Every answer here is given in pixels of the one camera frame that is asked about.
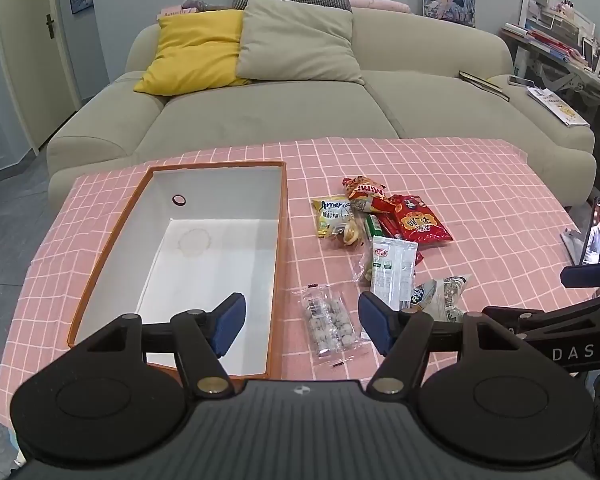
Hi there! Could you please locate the pink blanket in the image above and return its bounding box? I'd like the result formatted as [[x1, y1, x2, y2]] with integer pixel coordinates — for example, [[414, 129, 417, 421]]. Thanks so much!
[[347, 0, 411, 13]]

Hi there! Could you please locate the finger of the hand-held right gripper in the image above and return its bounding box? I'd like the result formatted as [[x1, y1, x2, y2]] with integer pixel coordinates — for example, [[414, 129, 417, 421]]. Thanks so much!
[[560, 259, 600, 289], [482, 290, 600, 334]]

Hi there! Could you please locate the beige pillow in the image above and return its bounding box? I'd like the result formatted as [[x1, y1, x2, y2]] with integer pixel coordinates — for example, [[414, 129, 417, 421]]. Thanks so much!
[[235, 0, 366, 86]]

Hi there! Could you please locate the white desk organiser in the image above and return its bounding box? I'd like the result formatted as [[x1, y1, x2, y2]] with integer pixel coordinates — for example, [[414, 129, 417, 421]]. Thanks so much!
[[522, 0, 596, 41]]

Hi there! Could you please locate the yellow snack packet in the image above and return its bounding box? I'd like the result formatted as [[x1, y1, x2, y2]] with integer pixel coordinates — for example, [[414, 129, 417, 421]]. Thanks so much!
[[311, 196, 357, 242]]

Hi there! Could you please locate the beige sofa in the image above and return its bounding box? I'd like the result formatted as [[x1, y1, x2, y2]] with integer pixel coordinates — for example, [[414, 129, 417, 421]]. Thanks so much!
[[46, 9, 597, 211]]

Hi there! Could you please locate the white and grey snack packet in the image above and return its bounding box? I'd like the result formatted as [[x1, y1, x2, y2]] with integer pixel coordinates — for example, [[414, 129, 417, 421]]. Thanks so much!
[[412, 274, 473, 323]]

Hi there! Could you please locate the grey plush toy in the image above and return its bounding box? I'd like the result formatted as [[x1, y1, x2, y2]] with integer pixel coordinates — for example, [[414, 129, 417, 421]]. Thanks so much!
[[182, 0, 236, 12]]

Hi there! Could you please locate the pink checked tablecloth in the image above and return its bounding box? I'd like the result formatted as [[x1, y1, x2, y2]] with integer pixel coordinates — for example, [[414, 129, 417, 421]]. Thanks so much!
[[0, 137, 600, 426]]

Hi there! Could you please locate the dark book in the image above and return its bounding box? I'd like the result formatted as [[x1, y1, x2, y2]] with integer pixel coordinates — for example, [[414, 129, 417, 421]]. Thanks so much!
[[458, 70, 511, 101]]

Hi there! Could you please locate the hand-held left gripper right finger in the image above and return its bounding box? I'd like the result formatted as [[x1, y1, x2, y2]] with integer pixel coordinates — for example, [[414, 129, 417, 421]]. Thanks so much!
[[358, 291, 523, 396]]

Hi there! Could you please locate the green stick snack packet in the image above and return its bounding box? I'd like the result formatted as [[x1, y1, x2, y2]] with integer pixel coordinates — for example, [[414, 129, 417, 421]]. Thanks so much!
[[365, 214, 396, 241]]

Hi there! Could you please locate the clear packet of round candies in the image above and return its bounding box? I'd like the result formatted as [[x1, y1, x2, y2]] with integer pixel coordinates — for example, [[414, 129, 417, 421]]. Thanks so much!
[[298, 284, 370, 363]]

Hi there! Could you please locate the orange cardboard box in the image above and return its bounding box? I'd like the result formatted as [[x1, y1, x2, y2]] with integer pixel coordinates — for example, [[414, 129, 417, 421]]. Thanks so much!
[[67, 161, 287, 380]]

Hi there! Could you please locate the red snack packet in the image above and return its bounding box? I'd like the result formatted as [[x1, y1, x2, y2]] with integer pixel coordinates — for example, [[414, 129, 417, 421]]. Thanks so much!
[[390, 194, 454, 243]]

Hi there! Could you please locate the white desk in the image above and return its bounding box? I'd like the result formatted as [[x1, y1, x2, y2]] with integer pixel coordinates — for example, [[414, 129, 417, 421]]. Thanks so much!
[[500, 25, 600, 126]]

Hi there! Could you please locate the white phone stand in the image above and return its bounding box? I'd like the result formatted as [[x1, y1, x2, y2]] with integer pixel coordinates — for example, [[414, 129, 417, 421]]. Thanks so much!
[[560, 227, 588, 266]]

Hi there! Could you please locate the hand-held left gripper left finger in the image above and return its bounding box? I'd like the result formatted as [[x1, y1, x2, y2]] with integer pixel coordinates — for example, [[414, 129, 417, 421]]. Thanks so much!
[[77, 292, 247, 400]]

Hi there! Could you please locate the orange fries snack packet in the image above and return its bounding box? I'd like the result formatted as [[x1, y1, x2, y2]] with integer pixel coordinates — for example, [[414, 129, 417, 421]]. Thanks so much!
[[341, 175, 396, 213]]

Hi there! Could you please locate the white and green snack packet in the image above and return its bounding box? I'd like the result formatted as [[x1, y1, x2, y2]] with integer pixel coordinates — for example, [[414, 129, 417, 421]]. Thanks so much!
[[369, 236, 419, 311]]

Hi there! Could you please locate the yellow pillow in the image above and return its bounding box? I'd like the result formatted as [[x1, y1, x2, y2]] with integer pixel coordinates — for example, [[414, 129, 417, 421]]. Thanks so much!
[[133, 10, 253, 96]]

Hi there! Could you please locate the white door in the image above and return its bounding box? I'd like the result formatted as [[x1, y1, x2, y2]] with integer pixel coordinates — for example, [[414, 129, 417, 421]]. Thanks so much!
[[0, 0, 81, 151]]

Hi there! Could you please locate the pink box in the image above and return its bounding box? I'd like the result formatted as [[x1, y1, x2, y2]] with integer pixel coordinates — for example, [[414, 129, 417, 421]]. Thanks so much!
[[157, 6, 198, 21]]

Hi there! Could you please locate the white magazine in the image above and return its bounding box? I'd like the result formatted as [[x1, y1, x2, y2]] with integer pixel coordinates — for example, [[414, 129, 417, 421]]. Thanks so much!
[[526, 86, 592, 128]]

